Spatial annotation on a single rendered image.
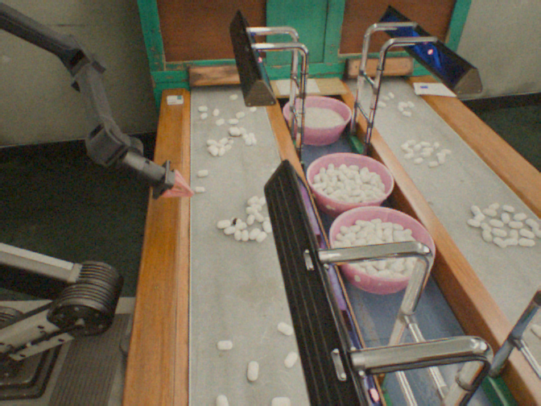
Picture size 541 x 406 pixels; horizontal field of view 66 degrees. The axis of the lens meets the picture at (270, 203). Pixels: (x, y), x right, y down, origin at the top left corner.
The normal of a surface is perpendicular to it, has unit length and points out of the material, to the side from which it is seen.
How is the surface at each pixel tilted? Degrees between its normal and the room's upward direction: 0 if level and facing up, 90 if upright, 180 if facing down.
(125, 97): 90
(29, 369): 0
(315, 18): 90
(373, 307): 0
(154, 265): 0
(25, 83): 90
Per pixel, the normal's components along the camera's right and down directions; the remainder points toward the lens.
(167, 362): 0.00, -0.77
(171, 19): 0.15, 0.63
